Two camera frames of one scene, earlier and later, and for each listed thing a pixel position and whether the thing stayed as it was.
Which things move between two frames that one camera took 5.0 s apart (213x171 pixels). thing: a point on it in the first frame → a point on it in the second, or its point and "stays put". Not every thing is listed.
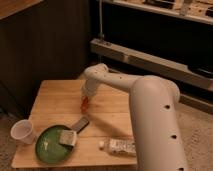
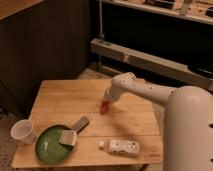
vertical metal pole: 101,35 stays put
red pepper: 84,104 → 104,107
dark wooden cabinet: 41,40 stays put
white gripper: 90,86 → 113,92
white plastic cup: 23,131 stays put
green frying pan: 48,147 stays put
